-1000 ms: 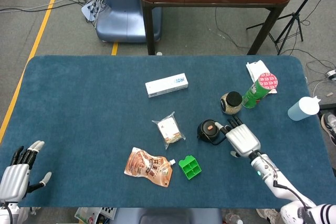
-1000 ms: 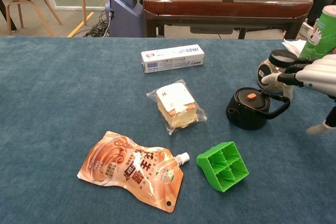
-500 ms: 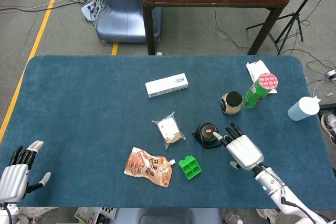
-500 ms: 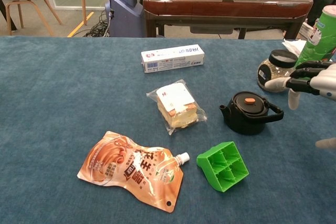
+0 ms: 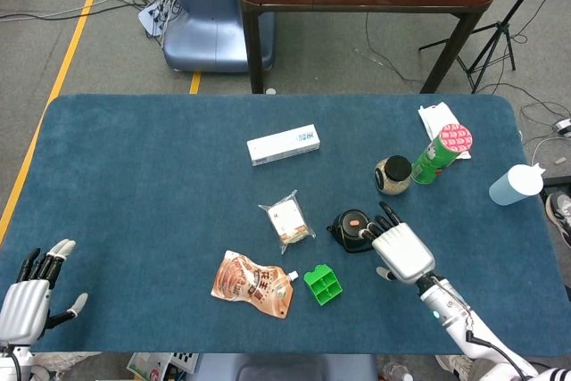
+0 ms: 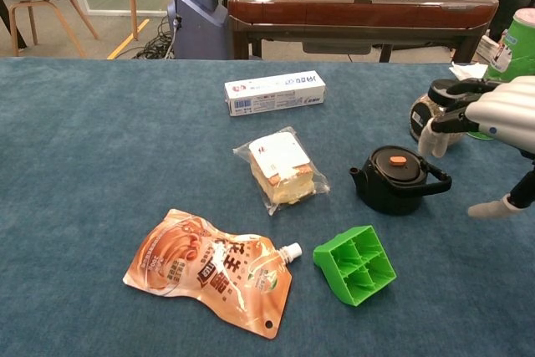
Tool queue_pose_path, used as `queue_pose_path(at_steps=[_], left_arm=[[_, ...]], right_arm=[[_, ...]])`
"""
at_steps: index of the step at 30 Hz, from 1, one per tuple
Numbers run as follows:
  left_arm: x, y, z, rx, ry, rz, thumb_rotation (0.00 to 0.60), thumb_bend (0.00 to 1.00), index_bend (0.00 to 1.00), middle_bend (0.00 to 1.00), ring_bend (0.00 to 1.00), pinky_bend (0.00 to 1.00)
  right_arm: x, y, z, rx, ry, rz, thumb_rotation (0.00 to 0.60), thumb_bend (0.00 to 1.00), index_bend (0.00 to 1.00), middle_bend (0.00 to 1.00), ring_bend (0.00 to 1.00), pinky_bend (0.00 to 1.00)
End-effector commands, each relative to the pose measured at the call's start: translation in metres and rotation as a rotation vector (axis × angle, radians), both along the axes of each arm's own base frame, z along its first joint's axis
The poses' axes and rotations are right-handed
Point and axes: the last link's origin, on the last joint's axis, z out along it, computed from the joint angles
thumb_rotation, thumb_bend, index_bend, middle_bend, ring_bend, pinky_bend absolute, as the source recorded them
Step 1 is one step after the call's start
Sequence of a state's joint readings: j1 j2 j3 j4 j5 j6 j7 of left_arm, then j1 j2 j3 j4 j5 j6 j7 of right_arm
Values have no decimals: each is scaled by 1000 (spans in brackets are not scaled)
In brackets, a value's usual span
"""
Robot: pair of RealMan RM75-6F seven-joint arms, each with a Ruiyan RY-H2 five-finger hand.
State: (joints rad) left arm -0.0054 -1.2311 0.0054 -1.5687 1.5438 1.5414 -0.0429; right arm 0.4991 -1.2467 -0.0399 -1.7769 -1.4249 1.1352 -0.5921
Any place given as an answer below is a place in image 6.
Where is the glass jar black lid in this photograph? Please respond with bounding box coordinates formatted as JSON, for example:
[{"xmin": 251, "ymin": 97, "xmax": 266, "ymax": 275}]
[{"xmin": 409, "ymin": 79, "xmax": 473, "ymax": 145}]

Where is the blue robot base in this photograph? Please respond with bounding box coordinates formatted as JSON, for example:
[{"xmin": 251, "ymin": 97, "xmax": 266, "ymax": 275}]
[{"xmin": 166, "ymin": 0, "xmax": 230, "ymax": 60}]

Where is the blue table cloth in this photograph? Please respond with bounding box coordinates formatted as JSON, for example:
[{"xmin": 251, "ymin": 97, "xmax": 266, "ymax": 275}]
[{"xmin": 0, "ymin": 57, "xmax": 535, "ymax": 357}]

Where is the wrapped sandwich cake package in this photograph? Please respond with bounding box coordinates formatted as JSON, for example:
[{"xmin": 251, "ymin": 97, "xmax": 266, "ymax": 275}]
[{"xmin": 232, "ymin": 125, "xmax": 331, "ymax": 217}]

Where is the stack of papers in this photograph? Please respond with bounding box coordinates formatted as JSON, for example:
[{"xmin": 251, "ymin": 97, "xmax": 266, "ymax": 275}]
[{"xmin": 476, "ymin": 34, "xmax": 509, "ymax": 64}]

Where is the black cable bundle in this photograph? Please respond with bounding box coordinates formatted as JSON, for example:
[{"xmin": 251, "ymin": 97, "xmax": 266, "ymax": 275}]
[{"xmin": 133, "ymin": 18, "xmax": 176, "ymax": 60}]

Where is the white toothpaste box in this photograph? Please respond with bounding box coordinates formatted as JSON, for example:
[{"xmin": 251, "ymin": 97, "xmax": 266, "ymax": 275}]
[{"xmin": 223, "ymin": 70, "xmax": 327, "ymax": 118}]

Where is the black bag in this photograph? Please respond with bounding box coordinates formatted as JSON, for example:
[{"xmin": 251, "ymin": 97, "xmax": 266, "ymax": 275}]
[{"xmin": 488, "ymin": 0, "xmax": 535, "ymax": 43}]

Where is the green chips can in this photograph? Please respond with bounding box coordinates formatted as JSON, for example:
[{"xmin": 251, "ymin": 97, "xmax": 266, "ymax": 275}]
[{"xmin": 466, "ymin": 8, "xmax": 535, "ymax": 141}]

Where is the orange spouted drink pouch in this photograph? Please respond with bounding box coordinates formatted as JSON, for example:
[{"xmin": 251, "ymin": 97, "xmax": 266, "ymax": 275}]
[{"xmin": 122, "ymin": 207, "xmax": 303, "ymax": 340}]

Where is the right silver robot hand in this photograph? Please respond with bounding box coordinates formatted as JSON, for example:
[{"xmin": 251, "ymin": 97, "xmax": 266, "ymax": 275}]
[{"xmin": 417, "ymin": 76, "xmax": 535, "ymax": 220}]

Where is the brown mahjong table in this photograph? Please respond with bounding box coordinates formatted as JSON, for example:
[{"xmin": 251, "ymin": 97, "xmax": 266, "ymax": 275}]
[{"xmin": 227, "ymin": 0, "xmax": 501, "ymax": 64}]

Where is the green plastic grid block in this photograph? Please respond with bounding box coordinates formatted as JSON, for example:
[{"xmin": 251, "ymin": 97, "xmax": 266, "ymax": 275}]
[{"xmin": 312, "ymin": 225, "xmax": 398, "ymax": 308}]

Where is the black round container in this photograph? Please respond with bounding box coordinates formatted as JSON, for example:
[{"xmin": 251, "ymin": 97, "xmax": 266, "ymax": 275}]
[{"xmin": 349, "ymin": 145, "xmax": 453, "ymax": 217}]

